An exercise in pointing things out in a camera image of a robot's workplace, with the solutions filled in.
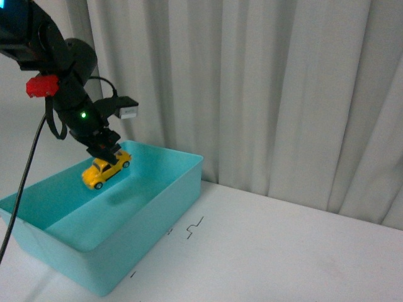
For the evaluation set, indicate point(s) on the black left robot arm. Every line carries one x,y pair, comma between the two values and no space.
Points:
30,37

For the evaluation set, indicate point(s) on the red clip on arm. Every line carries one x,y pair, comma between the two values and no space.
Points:
42,86

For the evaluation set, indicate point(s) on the white curtain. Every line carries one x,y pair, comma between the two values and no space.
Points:
296,100

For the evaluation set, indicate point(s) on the yellow beetle toy car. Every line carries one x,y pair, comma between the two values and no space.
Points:
101,171

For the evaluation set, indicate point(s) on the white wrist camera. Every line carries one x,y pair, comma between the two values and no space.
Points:
122,107

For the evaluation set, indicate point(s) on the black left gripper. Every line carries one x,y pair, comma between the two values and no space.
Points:
88,127

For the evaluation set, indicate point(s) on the turquoise plastic bin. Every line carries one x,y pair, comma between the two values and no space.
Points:
95,237

